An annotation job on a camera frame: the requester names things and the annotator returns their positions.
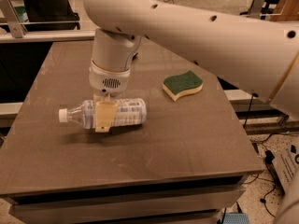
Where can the white printed floor box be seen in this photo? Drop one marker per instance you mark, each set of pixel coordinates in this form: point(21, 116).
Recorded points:
point(286, 163)

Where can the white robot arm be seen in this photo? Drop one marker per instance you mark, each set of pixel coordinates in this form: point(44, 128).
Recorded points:
point(256, 56)

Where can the green and yellow sponge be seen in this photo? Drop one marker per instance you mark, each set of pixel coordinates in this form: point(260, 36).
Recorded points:
point(182, 85)

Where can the blue box on floor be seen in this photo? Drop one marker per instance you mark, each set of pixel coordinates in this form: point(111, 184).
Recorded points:
point(234, 218)

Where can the black office chair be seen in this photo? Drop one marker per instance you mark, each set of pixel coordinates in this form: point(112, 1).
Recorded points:
point(46, 6)

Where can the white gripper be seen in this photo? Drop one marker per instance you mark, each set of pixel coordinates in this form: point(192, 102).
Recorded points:
point(108, 81)

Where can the metal glass bracket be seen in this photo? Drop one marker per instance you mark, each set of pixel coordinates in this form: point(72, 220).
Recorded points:
point(255, 9)
point(16, 29)

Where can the right metal glass bracket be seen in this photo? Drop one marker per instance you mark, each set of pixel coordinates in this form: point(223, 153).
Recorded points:
point(255, 9)

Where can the left metal glass bracket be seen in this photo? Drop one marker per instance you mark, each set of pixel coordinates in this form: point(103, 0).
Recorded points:
point(16, 29)

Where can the clear plastic water bottle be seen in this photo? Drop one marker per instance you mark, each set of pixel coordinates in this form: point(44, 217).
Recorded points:
point(130, 112)

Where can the grey table drawer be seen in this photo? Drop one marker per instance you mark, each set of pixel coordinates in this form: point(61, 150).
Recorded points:
point(185, 206)

